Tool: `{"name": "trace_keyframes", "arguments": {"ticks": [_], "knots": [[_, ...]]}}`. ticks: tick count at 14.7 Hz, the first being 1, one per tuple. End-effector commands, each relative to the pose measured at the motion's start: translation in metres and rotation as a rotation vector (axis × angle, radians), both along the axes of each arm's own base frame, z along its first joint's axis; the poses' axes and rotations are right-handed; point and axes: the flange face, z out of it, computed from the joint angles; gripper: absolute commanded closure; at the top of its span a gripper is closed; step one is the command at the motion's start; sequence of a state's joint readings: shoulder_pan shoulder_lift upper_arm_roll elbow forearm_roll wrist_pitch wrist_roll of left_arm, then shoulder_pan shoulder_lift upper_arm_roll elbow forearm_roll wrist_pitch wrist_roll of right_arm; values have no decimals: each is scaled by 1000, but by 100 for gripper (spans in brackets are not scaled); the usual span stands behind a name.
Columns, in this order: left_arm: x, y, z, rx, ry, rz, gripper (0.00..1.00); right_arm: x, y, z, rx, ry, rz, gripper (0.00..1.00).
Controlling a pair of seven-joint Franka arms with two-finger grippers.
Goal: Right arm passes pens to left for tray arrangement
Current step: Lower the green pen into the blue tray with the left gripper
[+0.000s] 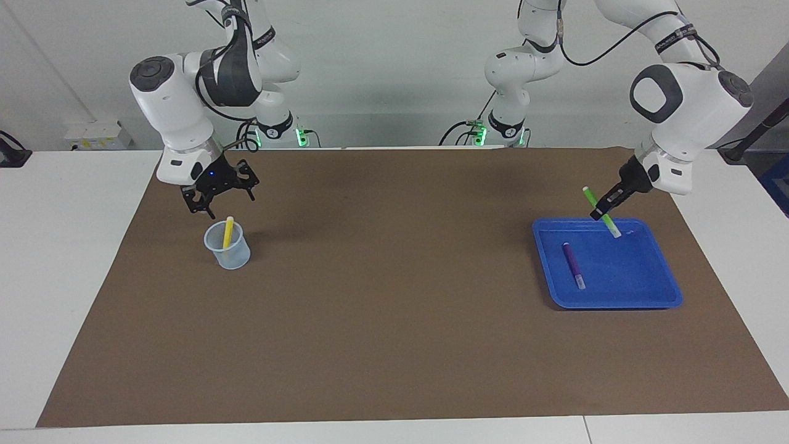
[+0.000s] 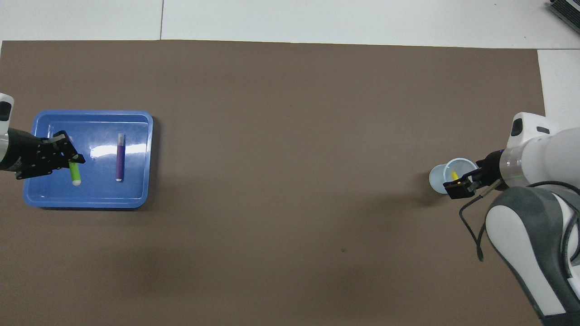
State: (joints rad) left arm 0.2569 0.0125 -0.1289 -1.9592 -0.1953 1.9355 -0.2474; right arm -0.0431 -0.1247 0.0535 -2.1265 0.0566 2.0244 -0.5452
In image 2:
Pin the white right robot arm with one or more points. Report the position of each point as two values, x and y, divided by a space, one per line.
534 217

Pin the green marker pen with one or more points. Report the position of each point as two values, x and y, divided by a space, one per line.
75 174

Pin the blue plastic tray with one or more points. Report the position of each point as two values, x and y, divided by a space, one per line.
99 190

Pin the brown table mat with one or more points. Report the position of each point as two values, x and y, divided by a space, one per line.
290 136

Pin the purple marker pen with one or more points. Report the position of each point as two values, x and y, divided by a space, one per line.
120 158

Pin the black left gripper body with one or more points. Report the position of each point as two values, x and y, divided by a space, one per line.
25 154

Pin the clear plastic cup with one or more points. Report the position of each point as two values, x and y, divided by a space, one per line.
437 179

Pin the grey ribbed device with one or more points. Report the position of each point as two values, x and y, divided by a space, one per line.
566 11

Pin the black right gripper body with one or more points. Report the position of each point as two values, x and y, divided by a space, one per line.
489 170

